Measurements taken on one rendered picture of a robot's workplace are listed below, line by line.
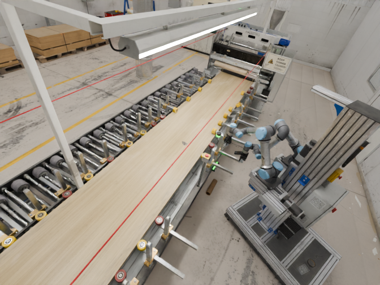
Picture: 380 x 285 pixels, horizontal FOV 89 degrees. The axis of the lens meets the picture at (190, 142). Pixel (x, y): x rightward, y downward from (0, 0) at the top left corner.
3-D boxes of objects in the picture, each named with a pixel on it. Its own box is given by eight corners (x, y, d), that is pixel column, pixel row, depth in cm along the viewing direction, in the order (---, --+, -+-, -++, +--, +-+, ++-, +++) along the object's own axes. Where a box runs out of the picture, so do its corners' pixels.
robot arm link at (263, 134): (277, 177, 199) (274, 125, 187) (267, 182, 192) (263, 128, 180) (267, 174, 209) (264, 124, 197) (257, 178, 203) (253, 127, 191)
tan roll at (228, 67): (268, 82, 435) (271, 77, 427) (267, 83, 427) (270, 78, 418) (211, 63, 473) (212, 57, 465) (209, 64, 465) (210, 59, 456)
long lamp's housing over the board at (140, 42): (256, 14, 256) (258, 7, 251) (138, 60, 89) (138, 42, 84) (247, 12, 259) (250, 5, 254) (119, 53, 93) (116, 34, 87)
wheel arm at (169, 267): (184, 275, 159) (185, 274, 156) (182, 280, 156) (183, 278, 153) (141, 246, 170) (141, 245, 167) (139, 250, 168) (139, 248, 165)
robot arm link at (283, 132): (295, 135, 204) (260, 161, 231) (291, 128, 212) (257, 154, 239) (288, 130, 199) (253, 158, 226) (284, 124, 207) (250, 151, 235)
